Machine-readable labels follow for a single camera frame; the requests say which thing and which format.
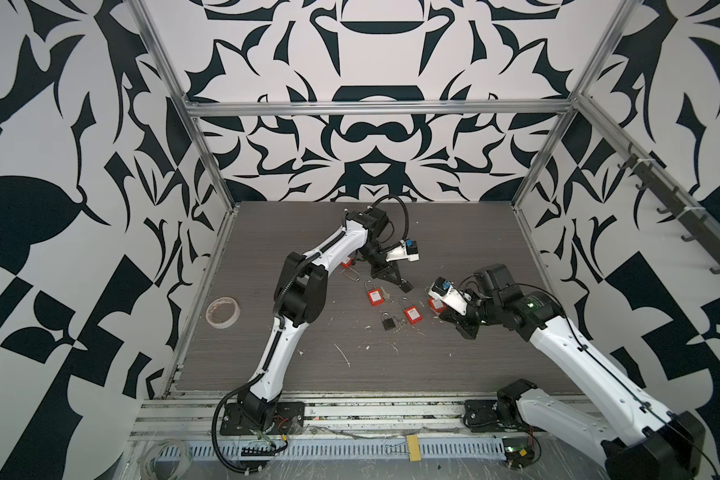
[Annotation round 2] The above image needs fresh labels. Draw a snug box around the red padlock long shackle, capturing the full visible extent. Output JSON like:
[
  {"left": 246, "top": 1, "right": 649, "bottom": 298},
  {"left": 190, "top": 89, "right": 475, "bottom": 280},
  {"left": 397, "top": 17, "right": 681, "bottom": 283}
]
[{"left": 428, "top": 298, "right": 447, "bottom": 314}]

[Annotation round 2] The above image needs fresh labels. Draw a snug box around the small black padlock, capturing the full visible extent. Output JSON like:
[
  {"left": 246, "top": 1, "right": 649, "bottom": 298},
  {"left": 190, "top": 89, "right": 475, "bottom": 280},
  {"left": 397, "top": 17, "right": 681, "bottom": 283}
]
[{"left": 381, "top": 312, "right": 396, "bottom": 331}]

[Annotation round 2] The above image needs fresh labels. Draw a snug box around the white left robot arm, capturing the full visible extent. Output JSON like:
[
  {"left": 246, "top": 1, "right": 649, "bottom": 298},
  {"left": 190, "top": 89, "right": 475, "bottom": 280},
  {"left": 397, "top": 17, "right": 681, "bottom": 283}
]
[{"left": 219, "top": 206, "right": 419, "bottom": 436}]

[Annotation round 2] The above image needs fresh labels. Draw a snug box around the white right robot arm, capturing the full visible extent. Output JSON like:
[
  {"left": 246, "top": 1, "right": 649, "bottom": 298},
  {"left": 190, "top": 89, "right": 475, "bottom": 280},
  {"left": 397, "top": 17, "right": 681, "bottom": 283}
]
[{"left": 429, "top": 264, "right": 706, "bottom": 479}]

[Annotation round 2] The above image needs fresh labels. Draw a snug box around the red padlock with key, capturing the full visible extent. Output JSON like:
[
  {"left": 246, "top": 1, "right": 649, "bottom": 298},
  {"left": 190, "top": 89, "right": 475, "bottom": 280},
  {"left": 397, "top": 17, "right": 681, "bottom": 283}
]
[{"left": 364, "top": 280, "right": 385, "bottom": 307}]

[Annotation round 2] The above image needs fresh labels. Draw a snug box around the yellow tape piece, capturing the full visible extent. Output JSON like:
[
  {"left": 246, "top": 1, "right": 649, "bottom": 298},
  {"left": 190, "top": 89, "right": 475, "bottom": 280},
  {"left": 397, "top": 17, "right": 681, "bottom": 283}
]
[{"left": 406, "top": 434, "right": 421, "bottom": 462}]

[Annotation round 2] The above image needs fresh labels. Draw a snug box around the tape roll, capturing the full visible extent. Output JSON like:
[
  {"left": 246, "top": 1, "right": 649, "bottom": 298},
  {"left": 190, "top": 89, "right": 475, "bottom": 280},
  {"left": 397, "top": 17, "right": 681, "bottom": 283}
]
[{"left": 205, "top": 297, "right": 241, "bottom": 329}]

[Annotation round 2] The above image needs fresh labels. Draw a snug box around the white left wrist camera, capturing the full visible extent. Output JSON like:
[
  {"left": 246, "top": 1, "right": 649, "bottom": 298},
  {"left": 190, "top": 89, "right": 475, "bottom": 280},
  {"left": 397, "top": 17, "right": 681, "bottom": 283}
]
[{"left": 385, "top": 239, "right": 419, "bottom": 262}]

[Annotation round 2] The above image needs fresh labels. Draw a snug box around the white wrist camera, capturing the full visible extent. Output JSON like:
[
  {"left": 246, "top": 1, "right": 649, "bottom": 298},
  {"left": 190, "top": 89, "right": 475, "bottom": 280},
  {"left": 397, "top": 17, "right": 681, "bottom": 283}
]
[
  {"left": 427, "top": 277, "right": 471, "bottom": 314},
  {"left": 385, "top": 239, "right": 419, "bottom": 262}
]

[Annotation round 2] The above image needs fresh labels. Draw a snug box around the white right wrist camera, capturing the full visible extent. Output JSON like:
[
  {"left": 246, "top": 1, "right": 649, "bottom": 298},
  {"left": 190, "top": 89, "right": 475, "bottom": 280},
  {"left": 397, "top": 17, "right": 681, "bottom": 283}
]
[{"left": 427, "top": 277, "right": 471, "bottom": 314}]

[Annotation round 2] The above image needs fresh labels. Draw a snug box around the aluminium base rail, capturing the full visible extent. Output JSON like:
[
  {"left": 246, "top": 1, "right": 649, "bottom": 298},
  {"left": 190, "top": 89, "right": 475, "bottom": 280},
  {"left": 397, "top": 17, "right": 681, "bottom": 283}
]
[{"left": 125, "top": 392, "right": 601, "bottom": 463}]

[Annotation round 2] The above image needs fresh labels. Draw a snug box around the wall hook rack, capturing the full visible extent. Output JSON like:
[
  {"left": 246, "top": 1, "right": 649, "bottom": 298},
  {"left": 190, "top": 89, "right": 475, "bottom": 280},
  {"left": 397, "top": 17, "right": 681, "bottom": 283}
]
[{"left": 617, "top": 143, "right": 720, "bottom": 275}]

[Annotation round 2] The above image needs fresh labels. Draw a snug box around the aluminium cage frame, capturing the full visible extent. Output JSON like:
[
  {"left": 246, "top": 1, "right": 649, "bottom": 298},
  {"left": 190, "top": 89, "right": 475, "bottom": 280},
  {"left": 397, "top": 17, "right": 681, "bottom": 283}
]
[{"left": 134, "top": 1, "right": 720, "bottom": 409}]

